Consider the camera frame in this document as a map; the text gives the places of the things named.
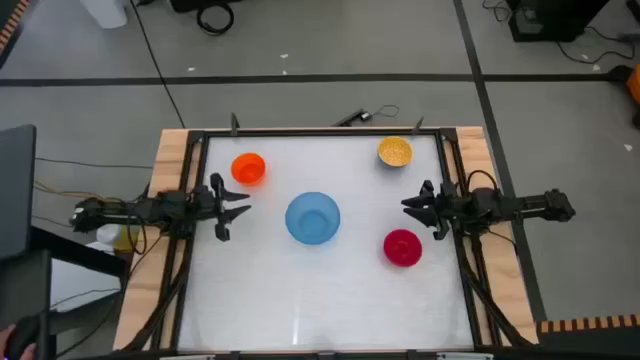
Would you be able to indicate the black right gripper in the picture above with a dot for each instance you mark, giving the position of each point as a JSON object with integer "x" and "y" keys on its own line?
{"x": 445, "y": 205}

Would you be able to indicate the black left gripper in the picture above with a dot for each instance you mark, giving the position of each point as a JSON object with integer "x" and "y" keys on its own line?
{"x": 207, "y": 202}

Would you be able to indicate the orange plastic bowl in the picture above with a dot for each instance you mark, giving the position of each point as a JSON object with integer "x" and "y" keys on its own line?
{"x": 248, "y": 169}

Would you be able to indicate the yellow plastic bowl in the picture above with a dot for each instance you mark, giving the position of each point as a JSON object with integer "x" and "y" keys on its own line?
{"x": 395, "y": 151}

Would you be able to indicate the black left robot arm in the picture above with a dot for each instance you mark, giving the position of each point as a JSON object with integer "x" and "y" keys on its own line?
{"x": 125, "y": 210}

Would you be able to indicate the large blue plastic bowl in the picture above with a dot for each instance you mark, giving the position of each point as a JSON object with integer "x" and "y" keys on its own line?
{"x": 313, "y": 218}

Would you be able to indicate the black table clamp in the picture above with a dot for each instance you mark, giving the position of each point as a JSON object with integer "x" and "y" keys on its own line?
{"x": 418, "y": 126}
{"x": 234, "y": 125}

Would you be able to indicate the light wooden table board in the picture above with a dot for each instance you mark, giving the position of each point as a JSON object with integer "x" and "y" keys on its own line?
{"x": 170, "y": 155}

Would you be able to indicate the white and yellow bottle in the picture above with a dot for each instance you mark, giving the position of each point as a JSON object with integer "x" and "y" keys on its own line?
{"x": 117, "y": 237}

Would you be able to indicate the black side desk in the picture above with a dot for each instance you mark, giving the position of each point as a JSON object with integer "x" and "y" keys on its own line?
{"x": 60, "y": 260}

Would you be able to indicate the black orange striped edge strip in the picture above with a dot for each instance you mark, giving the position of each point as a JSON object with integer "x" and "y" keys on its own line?
{"x": 12, "y": 22}
{"x": 590, "y": 323}

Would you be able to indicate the black monitor beside table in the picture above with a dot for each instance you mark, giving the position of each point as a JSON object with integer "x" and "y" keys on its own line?
{"x": 15, "y": 190}

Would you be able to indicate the black equipment case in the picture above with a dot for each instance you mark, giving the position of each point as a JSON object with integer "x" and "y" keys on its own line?
{"x": 555, "y": 20}

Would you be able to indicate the white cylindrical container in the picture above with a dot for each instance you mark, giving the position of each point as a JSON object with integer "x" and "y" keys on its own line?
{"x": 105, "y": 12}

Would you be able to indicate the orange round object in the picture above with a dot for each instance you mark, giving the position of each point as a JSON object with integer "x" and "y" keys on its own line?
{"x": 635, "y": 82}

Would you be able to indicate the person's hand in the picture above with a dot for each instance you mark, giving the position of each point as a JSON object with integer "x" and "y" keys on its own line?
{"x": 7, "y": 342}

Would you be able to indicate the black aluminium table frame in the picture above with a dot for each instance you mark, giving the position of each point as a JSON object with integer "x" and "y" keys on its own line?
{"x": 325, "y": 132}

